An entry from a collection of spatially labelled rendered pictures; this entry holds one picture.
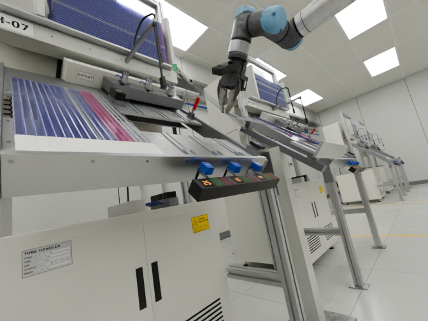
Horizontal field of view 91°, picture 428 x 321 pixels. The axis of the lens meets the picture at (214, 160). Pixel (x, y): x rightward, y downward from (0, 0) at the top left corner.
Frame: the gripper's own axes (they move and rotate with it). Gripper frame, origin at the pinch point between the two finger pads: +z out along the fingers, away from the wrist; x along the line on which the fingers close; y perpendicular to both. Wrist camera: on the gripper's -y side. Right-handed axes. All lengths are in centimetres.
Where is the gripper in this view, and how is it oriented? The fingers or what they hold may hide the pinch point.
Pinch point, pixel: (223, 109)
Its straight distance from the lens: 82.3
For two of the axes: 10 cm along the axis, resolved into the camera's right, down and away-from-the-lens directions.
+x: -8.0, -2.7, 5.3
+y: 5.6, -0.7, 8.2
